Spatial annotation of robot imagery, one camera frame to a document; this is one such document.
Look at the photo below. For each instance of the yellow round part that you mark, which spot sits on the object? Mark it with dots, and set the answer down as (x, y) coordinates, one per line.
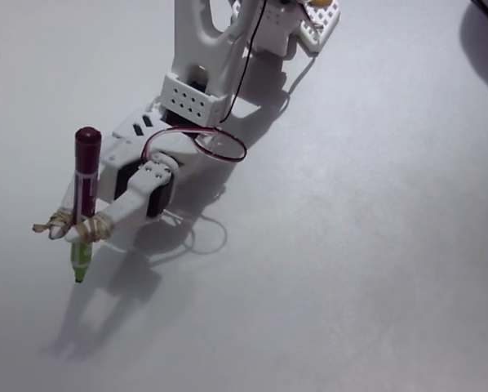
(321, 2)

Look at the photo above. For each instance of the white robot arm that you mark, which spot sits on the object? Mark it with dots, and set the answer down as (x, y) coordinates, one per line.
(195, 36)

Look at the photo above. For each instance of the white gripper, black motor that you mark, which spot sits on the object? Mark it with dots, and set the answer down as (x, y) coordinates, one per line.
(135, 189)

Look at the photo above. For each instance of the green marker with purple cap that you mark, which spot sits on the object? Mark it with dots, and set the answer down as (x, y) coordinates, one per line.
(87, 163)

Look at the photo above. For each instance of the tan rubber band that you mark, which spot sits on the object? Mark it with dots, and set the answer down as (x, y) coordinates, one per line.
(95, 228)
(58, 218)

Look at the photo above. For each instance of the white perforated base plate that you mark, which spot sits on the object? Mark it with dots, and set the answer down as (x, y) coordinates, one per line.
(321, 24)

